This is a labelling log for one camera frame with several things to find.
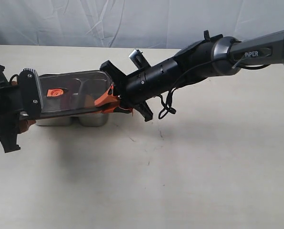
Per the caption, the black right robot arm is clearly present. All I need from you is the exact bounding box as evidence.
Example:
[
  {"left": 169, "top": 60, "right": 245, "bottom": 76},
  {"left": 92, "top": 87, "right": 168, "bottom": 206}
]
[{"left": 94, "top": 30, "right": 284, "bottom": 121}]

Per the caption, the transparent lunchbox lid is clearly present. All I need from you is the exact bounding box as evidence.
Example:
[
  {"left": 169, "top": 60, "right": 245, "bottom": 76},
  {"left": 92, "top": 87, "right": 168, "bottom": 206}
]
[{"left": 37, "top": 70, "right": 112, "bottom": 120}]

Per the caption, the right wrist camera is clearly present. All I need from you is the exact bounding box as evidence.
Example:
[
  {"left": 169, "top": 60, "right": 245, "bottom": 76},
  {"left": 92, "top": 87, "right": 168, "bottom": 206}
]
[{"left": 129, "top": 49, "right": 151, "bottom": 70}]

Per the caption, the steel lunchbox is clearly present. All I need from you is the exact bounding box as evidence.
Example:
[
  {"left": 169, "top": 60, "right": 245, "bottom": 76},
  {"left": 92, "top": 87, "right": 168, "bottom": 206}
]
[{"left": 36, "top": 114, "right": 109, "bottom": 127}]

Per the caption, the white backdrop cloth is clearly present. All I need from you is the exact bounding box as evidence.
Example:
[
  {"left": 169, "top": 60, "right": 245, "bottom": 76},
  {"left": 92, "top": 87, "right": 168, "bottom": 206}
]
[{"left": 0, "top": 0, "right": 284, "bottom": 49}]

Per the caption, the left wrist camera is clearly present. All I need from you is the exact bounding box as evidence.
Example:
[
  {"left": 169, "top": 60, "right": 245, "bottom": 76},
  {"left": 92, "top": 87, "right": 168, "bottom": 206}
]
[{"left": 18, "top": 68, "right": 43, "bottom": 119}]

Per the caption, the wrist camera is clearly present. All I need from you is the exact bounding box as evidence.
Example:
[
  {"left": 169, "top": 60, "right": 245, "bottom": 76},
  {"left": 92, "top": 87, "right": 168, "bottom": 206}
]
[
  {"left": 18, "top": 68, "right": 43, "bottom": 119},
  {"left": 129, "top": 49, "right": 151, "bottom": 70}
]

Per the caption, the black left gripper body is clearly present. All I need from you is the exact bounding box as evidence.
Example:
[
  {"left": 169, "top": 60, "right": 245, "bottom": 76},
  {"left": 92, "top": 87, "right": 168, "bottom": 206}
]
[{"left": 0, "top": 65, "right": 23, "bottom": 153}]

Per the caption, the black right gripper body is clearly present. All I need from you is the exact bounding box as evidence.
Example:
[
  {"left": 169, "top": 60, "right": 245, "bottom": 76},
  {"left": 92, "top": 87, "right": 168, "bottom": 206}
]
[{"left": 100, "top": 58, "right": 182, "bottom": 122}]

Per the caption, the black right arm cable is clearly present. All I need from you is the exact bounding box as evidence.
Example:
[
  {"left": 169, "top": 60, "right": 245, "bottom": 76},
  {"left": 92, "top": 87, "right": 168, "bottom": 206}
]
[{"left": 158, "top": 90, "right": 177, "bottom": 120}]

